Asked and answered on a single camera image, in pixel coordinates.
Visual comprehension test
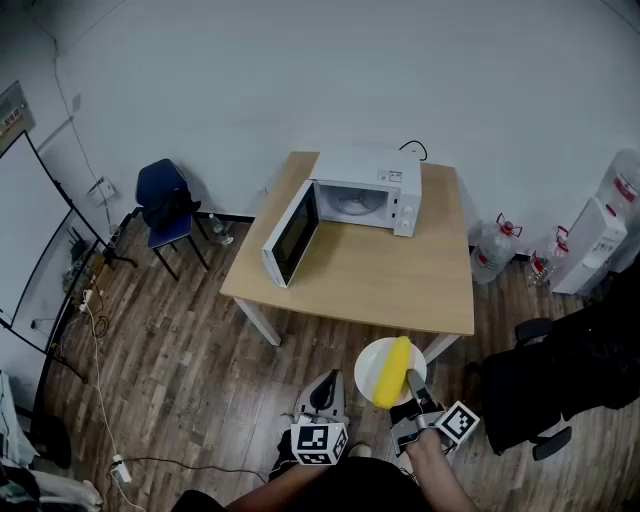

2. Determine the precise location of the white cloth bag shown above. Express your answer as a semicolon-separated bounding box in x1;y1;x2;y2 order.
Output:
29;469;104;512

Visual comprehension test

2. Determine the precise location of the black router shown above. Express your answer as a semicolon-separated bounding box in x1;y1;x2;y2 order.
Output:
67;227;94;261

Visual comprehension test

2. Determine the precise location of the yellow corn cob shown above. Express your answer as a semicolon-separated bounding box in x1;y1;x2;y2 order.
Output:
372;335;412;409

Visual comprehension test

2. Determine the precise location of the black bag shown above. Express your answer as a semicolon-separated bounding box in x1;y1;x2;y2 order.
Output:
142;188;202;232

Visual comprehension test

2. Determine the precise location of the white round plate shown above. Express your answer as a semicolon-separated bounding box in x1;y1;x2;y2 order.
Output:
353;336;428;407

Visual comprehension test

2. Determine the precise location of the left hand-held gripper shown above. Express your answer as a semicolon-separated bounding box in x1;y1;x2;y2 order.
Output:
290;370;350;467

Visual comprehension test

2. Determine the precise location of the white table leg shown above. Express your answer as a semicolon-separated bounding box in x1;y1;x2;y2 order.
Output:
233;297;282;347
422;333;461;365

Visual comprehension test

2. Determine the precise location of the clear plastic bottle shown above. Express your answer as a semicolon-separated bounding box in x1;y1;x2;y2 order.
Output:
207;213;235;246

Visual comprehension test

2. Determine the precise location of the whiteboard on black stand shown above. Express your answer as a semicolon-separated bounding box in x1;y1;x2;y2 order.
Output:
0;128;139;386

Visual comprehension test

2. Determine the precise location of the large dispenser water jug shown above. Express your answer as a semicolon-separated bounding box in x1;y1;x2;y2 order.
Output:
594;148;640;221

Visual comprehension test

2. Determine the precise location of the white machine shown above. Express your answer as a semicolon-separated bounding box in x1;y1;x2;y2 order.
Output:
0;369;41;466

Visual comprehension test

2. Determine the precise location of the person's black clothing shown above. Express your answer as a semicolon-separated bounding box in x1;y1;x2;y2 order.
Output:
174;457;426;512

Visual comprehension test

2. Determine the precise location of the brown cardboard box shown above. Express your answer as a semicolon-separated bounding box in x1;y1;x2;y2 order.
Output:
87;254;116;296

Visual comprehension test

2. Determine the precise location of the person's right forearm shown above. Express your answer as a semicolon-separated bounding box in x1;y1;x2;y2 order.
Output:
404;432;481;512

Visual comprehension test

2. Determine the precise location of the person's left forearm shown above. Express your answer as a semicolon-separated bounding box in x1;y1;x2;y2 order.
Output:
234;462;341;512

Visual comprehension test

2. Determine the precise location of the white wall cable duct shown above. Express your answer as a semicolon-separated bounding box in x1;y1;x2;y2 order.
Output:
37;115;75;151

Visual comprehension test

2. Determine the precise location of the long white cable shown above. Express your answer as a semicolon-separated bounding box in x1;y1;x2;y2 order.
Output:
79;299;146;506

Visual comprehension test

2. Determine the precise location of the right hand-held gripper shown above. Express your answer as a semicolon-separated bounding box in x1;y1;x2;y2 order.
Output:
388;368;481;457

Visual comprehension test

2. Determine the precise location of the blue chair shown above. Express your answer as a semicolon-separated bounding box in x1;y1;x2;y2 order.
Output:
135;158;211;282

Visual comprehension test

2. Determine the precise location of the white wall box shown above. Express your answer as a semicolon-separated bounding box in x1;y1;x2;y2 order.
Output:
87;175;117;199

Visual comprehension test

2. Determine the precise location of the white microwave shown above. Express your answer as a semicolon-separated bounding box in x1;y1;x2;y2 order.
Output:
261;145;423;289

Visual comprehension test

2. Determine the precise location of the black cable loop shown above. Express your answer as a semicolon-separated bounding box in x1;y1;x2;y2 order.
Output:
398;140;429;162

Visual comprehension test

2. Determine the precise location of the black office chair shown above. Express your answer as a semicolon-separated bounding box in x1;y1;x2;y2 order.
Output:
482;294;640;454
467;299;640;462

